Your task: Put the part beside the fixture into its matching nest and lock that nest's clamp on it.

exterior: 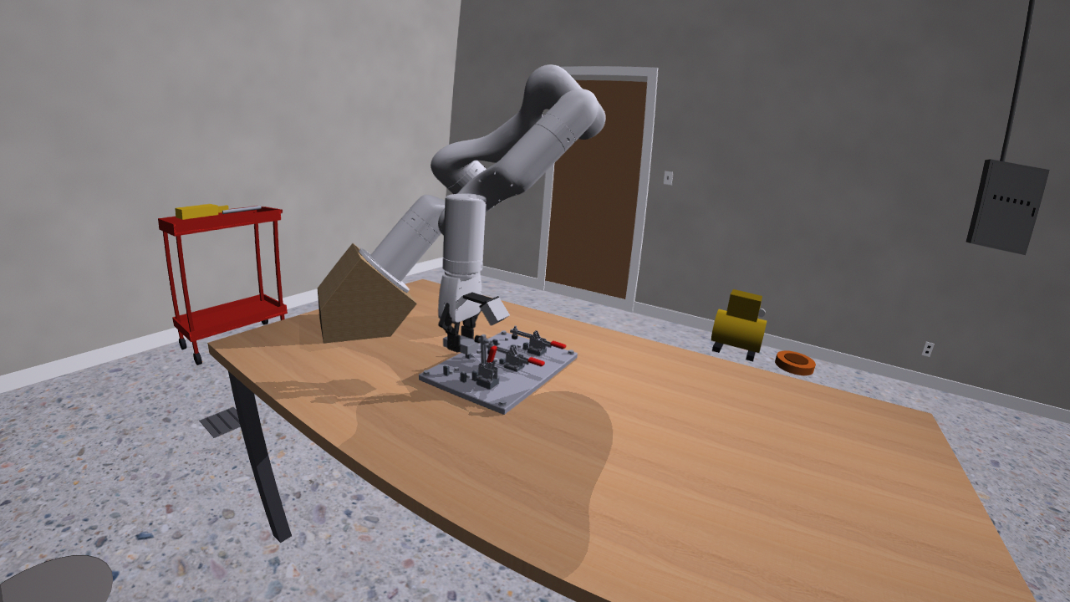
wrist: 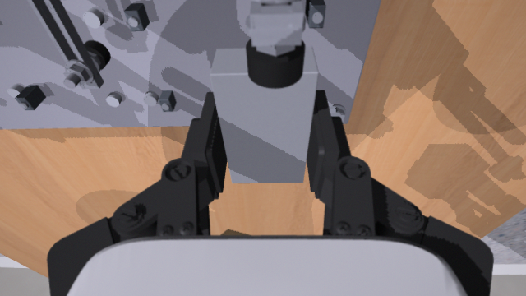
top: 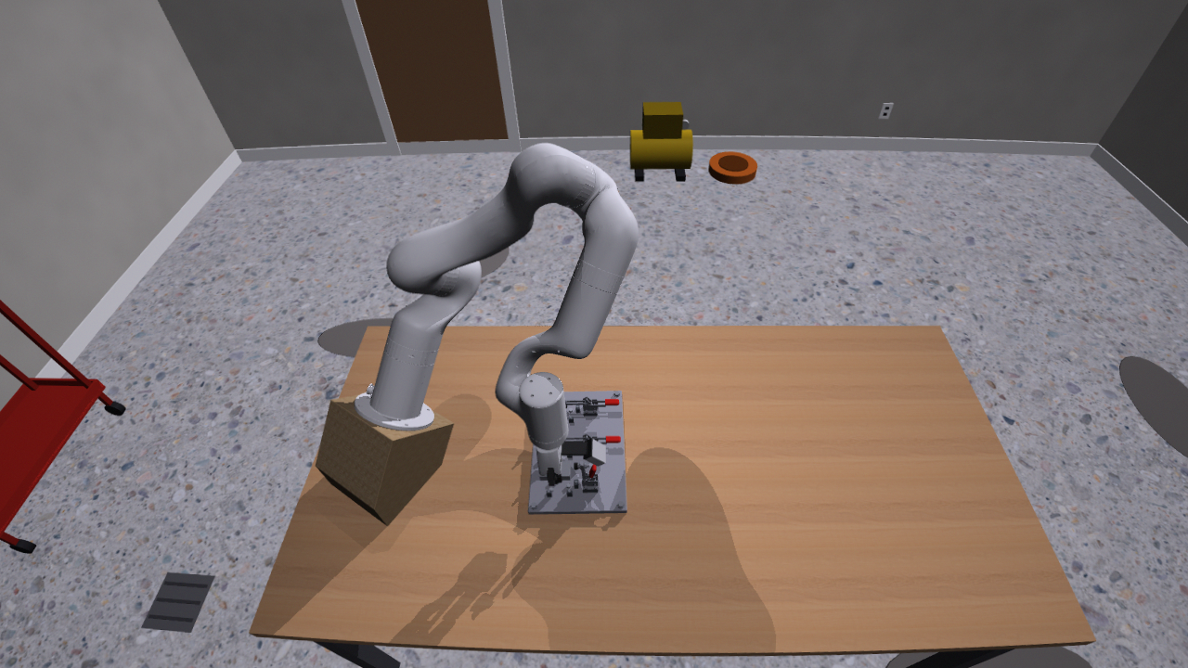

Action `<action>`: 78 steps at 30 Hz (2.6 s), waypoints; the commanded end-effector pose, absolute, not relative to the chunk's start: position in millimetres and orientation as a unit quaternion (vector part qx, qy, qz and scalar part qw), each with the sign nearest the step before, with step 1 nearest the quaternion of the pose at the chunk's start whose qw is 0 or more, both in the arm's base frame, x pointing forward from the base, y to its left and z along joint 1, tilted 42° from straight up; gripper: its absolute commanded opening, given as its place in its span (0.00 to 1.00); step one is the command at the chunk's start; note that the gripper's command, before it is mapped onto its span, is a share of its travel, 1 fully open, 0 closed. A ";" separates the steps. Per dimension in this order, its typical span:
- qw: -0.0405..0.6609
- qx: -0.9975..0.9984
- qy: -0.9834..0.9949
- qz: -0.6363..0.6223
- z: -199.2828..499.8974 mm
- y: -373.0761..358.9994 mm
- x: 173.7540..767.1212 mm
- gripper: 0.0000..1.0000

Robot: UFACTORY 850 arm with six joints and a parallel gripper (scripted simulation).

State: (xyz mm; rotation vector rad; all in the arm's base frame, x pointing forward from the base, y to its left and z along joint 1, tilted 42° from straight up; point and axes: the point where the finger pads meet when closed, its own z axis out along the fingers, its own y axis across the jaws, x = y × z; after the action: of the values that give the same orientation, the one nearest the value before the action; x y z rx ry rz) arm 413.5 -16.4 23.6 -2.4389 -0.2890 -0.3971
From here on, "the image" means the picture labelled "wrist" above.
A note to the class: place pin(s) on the grey flat plate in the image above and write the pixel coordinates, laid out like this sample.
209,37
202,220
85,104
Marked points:
174,52

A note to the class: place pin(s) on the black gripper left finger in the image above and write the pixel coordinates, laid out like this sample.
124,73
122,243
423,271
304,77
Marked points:
178,204

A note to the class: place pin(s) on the black toggle clamp with red handle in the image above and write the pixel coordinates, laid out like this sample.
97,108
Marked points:
82,68

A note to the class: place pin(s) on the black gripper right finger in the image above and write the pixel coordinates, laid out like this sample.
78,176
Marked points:
354,201

